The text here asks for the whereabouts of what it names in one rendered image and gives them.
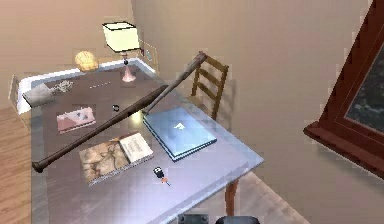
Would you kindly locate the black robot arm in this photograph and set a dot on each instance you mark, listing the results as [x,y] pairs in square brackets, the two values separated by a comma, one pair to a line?
[237,220]

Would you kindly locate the blue closed laptop computer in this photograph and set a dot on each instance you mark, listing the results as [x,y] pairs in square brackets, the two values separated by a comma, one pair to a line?
[181,135]

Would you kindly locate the glass top dining table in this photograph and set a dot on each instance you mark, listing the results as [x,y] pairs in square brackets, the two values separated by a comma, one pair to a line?
[203,170]

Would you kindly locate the brown wooden ladder-back chair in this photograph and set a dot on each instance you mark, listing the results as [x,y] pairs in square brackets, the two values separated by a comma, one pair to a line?
[210,78]

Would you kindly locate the black orange key fob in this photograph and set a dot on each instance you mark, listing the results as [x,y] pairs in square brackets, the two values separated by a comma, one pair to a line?
[159,173]

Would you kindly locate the dark brown baseball bat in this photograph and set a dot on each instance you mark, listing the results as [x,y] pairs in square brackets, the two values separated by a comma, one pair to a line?
[100,128]

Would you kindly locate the thin grey pen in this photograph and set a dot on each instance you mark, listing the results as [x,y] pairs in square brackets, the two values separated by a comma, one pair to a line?
[100,85]

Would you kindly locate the map cover book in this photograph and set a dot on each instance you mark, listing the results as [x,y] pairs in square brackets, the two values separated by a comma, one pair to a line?
[106,160]

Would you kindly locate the cream shade pink table lamp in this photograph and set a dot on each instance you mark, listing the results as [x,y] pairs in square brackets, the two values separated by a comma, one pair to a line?
[121,36]

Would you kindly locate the pink red book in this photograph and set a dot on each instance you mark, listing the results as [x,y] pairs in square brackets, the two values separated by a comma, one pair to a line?
[75,119]

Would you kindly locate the orange basketball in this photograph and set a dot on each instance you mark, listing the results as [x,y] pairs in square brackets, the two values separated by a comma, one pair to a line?
[86,60]

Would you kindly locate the silver key bunch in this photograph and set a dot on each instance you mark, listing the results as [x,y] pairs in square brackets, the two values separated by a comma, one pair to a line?
[62,86]

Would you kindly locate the grey flat box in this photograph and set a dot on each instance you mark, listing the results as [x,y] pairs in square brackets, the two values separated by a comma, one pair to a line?
[38,96]

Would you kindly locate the pale framed wall picture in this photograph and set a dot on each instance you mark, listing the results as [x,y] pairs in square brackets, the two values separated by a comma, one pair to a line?
[150,55]

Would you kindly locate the red-brown window frame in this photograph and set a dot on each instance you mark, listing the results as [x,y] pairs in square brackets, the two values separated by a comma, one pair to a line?
[336,110]

